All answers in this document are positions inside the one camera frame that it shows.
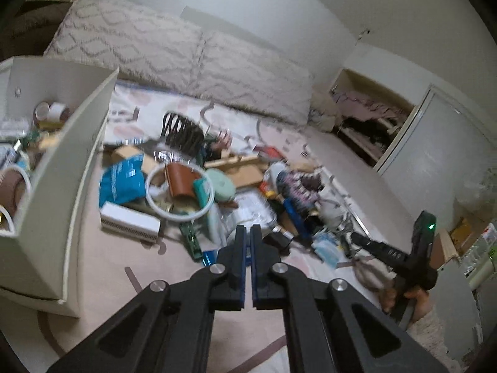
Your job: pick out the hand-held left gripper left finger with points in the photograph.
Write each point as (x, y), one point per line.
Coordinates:
(233, 279)

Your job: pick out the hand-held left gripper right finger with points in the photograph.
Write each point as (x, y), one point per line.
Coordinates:
(264, 279)

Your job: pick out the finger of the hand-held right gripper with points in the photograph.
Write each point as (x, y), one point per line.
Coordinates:
(380, 249)

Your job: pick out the blue lighter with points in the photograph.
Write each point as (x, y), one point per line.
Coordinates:
(209, 257)

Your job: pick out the white storage box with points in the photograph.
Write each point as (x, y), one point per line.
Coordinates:
(58, 209)

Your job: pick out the person's right forearm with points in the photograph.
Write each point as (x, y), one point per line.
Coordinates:
(427, 330)

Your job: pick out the person's right hand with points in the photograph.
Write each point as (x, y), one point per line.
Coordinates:
(417, 297)

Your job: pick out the black cube charger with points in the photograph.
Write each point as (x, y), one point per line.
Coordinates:
(279, 243)

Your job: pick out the brown cardboard box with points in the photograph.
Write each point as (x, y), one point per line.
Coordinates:
(462, 237)

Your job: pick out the packaged face mask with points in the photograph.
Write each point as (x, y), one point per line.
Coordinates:
(326, 252)

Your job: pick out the green clip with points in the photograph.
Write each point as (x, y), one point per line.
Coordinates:
(192, 241)

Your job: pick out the beige bed sheet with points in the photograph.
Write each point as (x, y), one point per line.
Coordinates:
(369, 186)

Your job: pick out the clear plastic bag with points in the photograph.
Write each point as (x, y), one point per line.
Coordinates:
(248, 213)

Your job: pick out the blue pen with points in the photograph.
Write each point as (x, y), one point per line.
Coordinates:
(297, 217)

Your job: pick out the teal tube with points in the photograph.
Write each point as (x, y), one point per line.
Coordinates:
(202, 192)

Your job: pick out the white louvered door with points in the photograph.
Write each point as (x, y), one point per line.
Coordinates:
(435, 143)

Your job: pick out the mint round case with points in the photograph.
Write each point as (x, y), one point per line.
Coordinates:
(219, 182)

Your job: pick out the purple crocheted pouch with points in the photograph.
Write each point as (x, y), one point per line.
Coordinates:
(297, 186)

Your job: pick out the wooden block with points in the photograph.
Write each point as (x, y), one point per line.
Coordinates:
(240, 171)

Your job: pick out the brown leather sleeve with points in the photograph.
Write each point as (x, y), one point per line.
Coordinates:
(180, 180)

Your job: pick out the white ribbed rectangular box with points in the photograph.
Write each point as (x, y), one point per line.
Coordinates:
(128, 221)

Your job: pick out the red flat box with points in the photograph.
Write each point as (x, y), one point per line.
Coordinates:
(271, 153)

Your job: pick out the pink clothes pile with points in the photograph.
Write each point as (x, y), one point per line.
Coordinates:
(369, 105)

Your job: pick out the blue foil packet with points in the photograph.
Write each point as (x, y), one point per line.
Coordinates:
(120, 182)

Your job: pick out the beige crumpled cushion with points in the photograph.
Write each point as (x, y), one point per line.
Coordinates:
(322, 110)

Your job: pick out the black hair claw clip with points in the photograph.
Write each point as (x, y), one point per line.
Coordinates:
(184, 136)

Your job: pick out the built-in closet shelf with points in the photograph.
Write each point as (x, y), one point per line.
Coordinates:
(372, 81)

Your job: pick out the beige textured pillow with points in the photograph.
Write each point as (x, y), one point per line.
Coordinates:
(252, 77)
(124, 42)

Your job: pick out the white tape roll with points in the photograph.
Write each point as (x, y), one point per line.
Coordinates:
(59, 110)

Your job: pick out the brown tape roll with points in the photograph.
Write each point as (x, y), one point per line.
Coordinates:
(40, 112)

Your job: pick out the brown duvet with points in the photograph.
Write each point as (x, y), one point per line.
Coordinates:
(23, 23)

